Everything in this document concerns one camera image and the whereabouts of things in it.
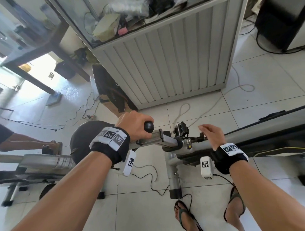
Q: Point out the person's left hand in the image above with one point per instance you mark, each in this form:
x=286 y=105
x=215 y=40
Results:
x=133 y=126

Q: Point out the person's right hand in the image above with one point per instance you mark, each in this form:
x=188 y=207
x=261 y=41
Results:
x=214 y=136

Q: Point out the black wrench tool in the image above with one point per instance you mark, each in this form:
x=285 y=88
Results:
x=189 y=142

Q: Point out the black bike saddle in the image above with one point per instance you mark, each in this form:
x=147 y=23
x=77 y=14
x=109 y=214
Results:
x=83 y=140

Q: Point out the person's right forearm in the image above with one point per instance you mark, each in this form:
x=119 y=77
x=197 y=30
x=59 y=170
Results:
x=269 y=197

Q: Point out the person's left forearm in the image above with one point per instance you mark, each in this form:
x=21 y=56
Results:
x=66 y=195

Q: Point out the person's right foot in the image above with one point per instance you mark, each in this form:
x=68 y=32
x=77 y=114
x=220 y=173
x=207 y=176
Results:
x=232 y=211

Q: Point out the person's foot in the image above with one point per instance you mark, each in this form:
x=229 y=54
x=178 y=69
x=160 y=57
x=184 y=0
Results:
x=188 y=223
x=232 y=211

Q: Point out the person's left foot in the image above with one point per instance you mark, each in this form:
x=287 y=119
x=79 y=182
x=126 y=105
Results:
x=188 y=223

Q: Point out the brown cardboard box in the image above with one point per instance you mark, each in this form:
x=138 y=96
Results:
x=128 y=111

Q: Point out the black right wristband with markers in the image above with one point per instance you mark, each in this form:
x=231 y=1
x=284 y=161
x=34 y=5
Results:
x=220 y=161

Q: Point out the black wristband with markers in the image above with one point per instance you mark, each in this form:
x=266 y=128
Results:
x=220 y=161
x=102 y=152

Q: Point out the black bike pedal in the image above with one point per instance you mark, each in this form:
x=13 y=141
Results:
x=181 y=129

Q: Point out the black left wristband with markers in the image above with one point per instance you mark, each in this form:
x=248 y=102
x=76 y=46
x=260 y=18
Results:
x=102 y=152

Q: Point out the white power strip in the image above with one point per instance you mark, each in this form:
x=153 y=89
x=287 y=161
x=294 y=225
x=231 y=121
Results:
x=91 y=116

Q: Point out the black flat rubber piece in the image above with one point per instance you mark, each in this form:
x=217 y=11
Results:
x=272 y=115

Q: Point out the dark green flip-flop sandal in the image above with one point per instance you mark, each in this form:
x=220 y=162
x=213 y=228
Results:
x=236 y=196
x=182 y=211

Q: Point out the small black power adapter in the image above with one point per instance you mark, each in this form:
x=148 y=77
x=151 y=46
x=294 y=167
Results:
x=101 y=195

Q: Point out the grey glass display cabinet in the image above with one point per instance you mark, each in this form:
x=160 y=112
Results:
x=176 y=59

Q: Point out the green gas cylinder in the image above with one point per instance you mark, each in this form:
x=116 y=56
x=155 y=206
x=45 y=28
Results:
x=92 y=57

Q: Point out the black bin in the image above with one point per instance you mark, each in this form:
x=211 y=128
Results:
x=64 y=70

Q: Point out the small pink item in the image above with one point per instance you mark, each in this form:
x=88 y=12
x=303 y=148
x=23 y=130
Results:
x=122 y=31

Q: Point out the metal floor door latch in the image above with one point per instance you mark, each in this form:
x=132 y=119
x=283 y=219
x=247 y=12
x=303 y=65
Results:
x=51 y=75
x=16 y=87

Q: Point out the grey exercise machine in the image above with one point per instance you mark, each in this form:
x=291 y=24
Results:
x=40 y=161

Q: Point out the brown paper envelope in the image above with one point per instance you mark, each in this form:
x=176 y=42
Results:
x=106 y=27

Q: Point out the black machine pedal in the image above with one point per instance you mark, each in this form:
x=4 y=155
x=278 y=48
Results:
x=47 y=191

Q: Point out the dark wooden table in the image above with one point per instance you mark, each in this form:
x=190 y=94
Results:
x=52 y=42

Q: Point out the white wrapped bundle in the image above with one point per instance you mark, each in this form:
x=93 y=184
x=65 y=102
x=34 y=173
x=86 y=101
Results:
x=126 y=7

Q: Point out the black plastic bag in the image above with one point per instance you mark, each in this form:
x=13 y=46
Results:
x=162 y=6

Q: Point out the black glass door cooler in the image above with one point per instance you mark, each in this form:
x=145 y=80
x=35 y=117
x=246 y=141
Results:
x=274 y=23

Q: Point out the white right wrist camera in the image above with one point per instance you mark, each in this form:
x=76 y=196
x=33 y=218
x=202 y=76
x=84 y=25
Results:
x=206 y=166

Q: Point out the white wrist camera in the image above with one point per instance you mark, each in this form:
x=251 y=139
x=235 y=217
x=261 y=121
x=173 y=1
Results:
x=129 y=164
x=206 y=166

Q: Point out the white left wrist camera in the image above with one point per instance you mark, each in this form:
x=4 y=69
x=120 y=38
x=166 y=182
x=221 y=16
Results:
x=129 y=164

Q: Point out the grey black exercise bike frame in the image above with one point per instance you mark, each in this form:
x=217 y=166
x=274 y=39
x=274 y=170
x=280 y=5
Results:
x=262 y=138

